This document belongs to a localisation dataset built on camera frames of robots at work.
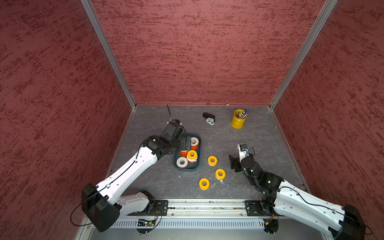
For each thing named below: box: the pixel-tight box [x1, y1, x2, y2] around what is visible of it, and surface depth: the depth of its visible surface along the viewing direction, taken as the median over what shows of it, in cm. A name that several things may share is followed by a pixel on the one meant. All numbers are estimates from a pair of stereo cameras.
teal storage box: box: [173, 133, 201, 171], surface depth 91 cm
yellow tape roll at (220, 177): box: [215, 168, 226, 183], surface depth 86 cm
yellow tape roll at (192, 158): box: [186, 149, 198, 162], surface depth 91 cm
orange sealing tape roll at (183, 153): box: [179, 150, 189, 157], surface depth 91 cm
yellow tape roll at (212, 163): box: [207, 155, 218, 167], surface depth 91 cm
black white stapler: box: [202, 112, 216, 126], surface depth 112 cm
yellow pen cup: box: [231, 109, 248, 129], surface depth 102 cm
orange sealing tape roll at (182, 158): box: [176, 156, 188, 168], surface depth 89 cm
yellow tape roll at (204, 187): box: [199, 177, 210, 191], surface depth 82 cm
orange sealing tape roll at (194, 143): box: [191, 137, 200, 151], surface depth 96 cm
